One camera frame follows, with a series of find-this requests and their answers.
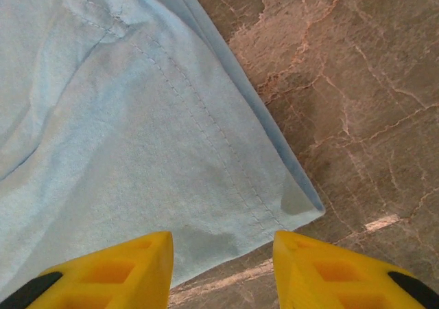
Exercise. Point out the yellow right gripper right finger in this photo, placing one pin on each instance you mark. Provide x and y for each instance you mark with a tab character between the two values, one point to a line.
336	278

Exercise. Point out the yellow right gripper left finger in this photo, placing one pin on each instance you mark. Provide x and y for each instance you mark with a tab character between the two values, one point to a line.
113	278

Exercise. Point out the light blue t-shirt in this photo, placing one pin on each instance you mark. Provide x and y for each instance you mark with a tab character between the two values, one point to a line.
120	134

